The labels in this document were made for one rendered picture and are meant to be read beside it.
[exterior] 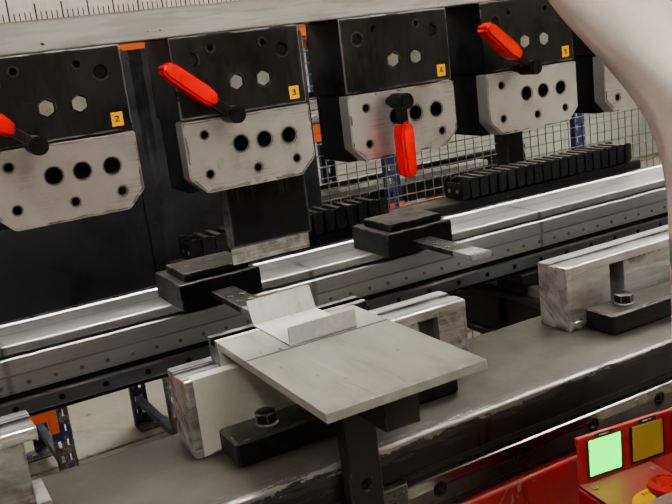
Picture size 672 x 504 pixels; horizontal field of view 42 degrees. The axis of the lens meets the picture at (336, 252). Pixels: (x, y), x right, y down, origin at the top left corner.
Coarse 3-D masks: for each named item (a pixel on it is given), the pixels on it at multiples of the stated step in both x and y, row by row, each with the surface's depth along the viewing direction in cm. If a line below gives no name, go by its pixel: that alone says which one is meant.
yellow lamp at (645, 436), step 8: (648, 424) 105; (656, 424) 105; (632, 432) 104; (640, 432) 105; (648, 432) 105; (656, 432) 105; (632, 440) 104; (640, 440) 105; (648, 440) 105; (656, 440) 106; (640, 448) 105; (648, 448) 105; (656, 448) 106; (640, 456) 105; (648, 456) 106
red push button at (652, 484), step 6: (666, 474) 97; (648, 480) 97; (654, 480) 96; (660, 480) 96; (666, 480) 96; (648, 486) 96; (654, 486) 96; (660, 486) 95; (666, 486) 95; (654, 492) 95; (660, 492) 95; (666, 492) 95
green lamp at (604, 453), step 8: (616, 432) 103; (592, 440) 102; (600, 440) 102; (608, 440) 103; (616, 440) 103; (592, 448) 102; (600, 448) 103; (608, 448) 103; (616, 448) 104; (592, 456) 102; (600, 456) 103; (608, 456) 103; (616, 456) 104; (592, 464) 103; (600, 464) 103; (608, 464) 104; (616, 464) 104; (592, 472) 103; (600, 472) 103
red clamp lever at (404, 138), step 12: (396, 96) 100; (408, 96) 100; (396, 108) 101; (408, 108) 100; (396, 132) 102; (408, 132) 101; (396, 144) 102; (408, 144) 101; (396, 156) 103; (408, 156) 101; (408, 168) 102
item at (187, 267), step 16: (208, 256) 128; (224, 256) 126; (160, 272) 127; (176, 272) 122; (192, 272) 120; (208, 272) 121; (224, 272) 122; (240, 272) 122; (256, 272) 123; (160, 288) 126; (176, 288) 119; (192, 288) 119; (208, 288) 120; (224, 288) 121; (240, 288) 122; (256, 288) 123; (176, 304) 121; (192, 304) 119; (208, 304) 120; (240, 304) 112
